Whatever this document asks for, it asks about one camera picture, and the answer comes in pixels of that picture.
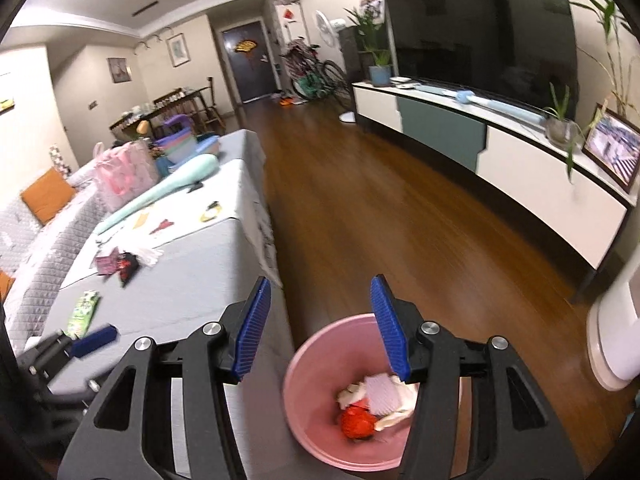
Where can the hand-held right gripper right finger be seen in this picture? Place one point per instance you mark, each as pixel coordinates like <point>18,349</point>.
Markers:
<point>390,330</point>

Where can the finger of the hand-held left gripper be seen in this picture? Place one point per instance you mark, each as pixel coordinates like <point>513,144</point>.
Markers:
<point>95,340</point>

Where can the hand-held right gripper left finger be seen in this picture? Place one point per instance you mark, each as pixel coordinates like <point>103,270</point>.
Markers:
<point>252,330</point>

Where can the white wrapper with green print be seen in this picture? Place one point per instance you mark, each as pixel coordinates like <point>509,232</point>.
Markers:
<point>350,392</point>

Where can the red plastic bag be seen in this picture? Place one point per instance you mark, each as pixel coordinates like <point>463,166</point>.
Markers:
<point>357,422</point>

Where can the pink plastic bucket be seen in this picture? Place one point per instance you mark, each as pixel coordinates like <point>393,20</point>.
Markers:
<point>310,410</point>

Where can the green snack packet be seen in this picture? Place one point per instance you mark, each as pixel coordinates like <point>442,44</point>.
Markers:
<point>84,312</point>

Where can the black and red packet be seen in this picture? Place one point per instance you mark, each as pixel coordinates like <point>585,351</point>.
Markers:
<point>127,267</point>

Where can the orange cushion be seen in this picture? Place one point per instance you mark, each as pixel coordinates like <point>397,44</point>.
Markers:
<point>5,285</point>
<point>47,195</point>

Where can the white crumpled tissue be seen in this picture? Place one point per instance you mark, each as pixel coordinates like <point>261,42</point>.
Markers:
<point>147,255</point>

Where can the grey quilted sofa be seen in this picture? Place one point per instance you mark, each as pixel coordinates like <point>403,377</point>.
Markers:
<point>30,260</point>

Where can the white printed table runner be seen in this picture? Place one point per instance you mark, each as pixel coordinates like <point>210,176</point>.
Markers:
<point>190,210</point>

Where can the pink gift bag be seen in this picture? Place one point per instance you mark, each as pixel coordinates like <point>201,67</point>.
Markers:
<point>125,175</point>

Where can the mint green massage hammer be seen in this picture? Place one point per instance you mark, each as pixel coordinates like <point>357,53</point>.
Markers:
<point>195,170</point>

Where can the blue cup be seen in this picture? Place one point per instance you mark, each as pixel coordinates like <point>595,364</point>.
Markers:
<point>161,165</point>

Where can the blue plastic basin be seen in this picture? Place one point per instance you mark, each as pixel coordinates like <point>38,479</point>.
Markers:
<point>207,145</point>

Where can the stack of pastel bowls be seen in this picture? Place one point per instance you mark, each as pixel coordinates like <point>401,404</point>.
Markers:
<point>180,147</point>

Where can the white and green TV cabinet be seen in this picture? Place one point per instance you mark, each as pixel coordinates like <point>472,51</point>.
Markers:
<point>440,130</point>

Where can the tan wooden utensil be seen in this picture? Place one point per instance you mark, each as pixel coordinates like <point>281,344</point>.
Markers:
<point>143,129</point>

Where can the dark wooden dining table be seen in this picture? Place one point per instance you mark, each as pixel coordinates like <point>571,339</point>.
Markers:
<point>130,120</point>

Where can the purple plastic stool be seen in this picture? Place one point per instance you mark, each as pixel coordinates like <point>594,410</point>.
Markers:
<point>175,121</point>

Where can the white floor appliance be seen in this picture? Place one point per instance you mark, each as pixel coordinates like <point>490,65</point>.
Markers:
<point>617,330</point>

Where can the dark wooden dining chair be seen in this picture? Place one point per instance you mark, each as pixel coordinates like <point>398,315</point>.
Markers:
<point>212,105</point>
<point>167,101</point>

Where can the orange slippers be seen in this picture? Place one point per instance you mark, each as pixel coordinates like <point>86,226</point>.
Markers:
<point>286,102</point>

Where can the white remote control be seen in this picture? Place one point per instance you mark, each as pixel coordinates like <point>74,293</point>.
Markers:
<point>400,80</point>

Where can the light blue long duster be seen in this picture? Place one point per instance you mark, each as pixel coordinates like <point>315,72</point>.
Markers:
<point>505,107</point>

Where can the bicycle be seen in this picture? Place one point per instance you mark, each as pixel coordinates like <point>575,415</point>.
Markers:
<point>307,82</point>

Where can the potted plant in blue pot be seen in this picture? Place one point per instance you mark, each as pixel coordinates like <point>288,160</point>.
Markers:
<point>380,76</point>

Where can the dark entrance door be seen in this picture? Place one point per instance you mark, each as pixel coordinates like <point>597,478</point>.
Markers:
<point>250,75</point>

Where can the small plant in glass vase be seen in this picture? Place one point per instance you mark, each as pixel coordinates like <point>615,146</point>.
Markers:
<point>560,130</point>

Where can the black floor speaker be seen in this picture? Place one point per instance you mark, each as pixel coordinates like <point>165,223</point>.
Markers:
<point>350,55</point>

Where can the gold fan door ornament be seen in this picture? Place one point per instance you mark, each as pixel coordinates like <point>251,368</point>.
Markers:
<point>246,46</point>

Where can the brown framed photo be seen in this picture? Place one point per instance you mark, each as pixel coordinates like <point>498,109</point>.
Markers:
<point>612,147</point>

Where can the white tall cabinet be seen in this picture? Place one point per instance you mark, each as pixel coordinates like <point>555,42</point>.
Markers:
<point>292,27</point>

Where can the black flat television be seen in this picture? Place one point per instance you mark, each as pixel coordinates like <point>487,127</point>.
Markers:
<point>475,35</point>

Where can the white standing fan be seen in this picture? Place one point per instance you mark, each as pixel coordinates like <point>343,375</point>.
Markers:
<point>322,27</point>

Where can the leaning picture behind plant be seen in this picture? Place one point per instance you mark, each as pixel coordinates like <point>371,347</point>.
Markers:
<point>375,7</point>

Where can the tall bamboo plant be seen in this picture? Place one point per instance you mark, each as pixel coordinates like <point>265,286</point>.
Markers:
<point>607,15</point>

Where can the wall picture with yellow fruit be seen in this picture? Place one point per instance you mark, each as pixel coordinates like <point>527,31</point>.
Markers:
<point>6,106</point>

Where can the dark framed wall picture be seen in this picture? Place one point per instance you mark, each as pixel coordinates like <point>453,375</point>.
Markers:
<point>119,69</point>

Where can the pale framed wall picture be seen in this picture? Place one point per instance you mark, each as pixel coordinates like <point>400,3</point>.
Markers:
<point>177,49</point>

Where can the black curved wall hooks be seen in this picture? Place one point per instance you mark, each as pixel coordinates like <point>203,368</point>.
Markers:
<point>152,39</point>

